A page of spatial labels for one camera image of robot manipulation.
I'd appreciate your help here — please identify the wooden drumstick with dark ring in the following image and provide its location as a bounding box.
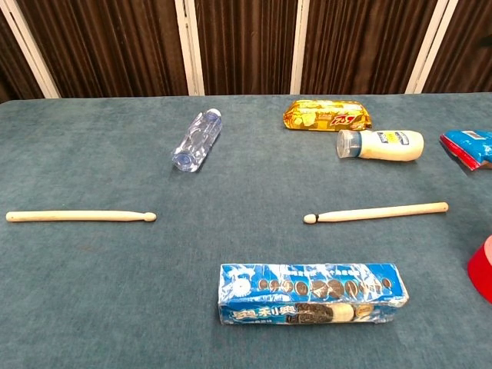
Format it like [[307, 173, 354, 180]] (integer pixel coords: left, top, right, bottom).
[[303, 201, 450, 224]]

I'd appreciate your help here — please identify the clear plastic water bottle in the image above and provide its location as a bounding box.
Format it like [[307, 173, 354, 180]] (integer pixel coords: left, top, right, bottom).
[[171, 108, 224, 173]]

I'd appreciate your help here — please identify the golden snack packet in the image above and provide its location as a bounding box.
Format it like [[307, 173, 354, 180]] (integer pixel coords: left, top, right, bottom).
[[283, 99, 374, 132]]

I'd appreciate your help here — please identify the blue cookie box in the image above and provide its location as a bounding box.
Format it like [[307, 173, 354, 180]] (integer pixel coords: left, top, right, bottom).
[[218, 262, 410, 327]]

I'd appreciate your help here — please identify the white bottle with clear cap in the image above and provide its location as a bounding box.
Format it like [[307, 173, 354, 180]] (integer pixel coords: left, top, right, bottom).
[[336, 128, 425, 162]]

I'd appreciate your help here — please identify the teal table cloth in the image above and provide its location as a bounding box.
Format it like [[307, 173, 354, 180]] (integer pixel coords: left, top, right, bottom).
[[0, 91, 492, 369]]

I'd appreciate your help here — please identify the blue and red snack bag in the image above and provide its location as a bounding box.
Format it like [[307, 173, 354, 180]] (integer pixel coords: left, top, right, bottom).
[[439, 130, 492, 171]]

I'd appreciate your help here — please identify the red container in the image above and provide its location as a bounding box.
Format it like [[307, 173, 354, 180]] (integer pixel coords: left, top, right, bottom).
[[467, 234, 492, 304]]

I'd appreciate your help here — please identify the white partition post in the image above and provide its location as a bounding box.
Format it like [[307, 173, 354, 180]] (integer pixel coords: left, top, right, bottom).
[[175, 0, 205, 97], [404, 0, 460, 95], [0, 0, 62, 99], [290, 0, 311, 95]]

